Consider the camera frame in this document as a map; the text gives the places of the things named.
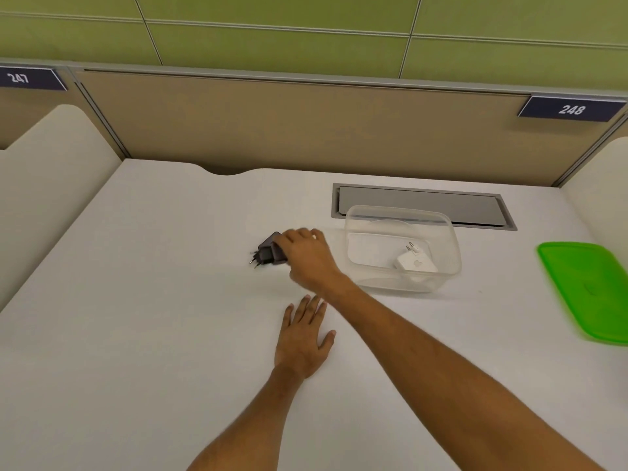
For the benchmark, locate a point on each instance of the dark blue number label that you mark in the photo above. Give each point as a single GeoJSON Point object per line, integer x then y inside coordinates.
{"type": "Point", "coordinates": [571, 109]}
{"type": "Point", "coordinates": [24, 78]}

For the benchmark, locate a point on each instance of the narrow beige partition panel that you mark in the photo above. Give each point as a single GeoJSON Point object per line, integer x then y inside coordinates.
{"type": "Point", "coordinates": [34, 115]}

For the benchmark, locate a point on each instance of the person's left hand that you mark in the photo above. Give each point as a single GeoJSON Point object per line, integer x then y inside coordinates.
{"type": "Point", "coordinates": [299, 343]}

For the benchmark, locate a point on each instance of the person's left forearm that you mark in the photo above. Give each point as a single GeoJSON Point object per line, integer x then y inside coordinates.
{"type": "Point", "coordinates": [245, 426]}

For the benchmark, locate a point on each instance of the green plastic lid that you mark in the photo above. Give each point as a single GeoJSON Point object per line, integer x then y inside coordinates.
{"type": "Point", "coordinates": [588, 289]}

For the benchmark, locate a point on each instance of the person's left thumb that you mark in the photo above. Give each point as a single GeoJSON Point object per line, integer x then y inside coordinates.
{"type": "Point", "coordinates": [327, 339]}

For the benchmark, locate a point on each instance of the wide beige partition panel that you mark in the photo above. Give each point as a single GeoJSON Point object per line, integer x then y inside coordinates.
{"type": "Point", "coordinates": [319, 127]}

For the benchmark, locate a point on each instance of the white curved side divider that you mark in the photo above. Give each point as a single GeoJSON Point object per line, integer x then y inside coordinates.
{"type": "Point", "coordinates": [49, 181]}
{"type": "Point", "coordinates": [601, 196]}

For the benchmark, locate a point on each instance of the person's left middle finger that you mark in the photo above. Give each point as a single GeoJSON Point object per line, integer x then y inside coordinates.
{"type": "Point", "coordinates": [311, 311]}

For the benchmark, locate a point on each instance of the black plug charger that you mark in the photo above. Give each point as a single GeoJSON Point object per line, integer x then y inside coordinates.
{"type": "Point", "coordinates": [267, 251]}

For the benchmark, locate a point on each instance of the clear plastic container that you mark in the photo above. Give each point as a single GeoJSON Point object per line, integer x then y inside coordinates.
{"type": "Point", "coordinates": [373, 274]}

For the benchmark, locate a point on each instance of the person's right forearm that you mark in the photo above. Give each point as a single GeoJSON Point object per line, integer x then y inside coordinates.
{"type": "Point", "coordinates": [441, 358]}

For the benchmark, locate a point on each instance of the person's right fingers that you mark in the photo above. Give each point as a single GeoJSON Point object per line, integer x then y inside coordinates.
{"type": "Point", "coordinates": [289, 242]}

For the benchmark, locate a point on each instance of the white plug charger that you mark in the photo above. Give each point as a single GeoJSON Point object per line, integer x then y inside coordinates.
{"type": "Point", "coordinates": [416, 262]}

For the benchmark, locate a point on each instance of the person's right hand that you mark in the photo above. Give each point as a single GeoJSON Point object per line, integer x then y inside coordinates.
{"type": "Point", "coordinates": [309, 259]}

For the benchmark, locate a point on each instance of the person's left little finger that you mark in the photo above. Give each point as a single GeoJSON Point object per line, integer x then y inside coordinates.
{"type": "Point", "coordinates": [288, 317]}

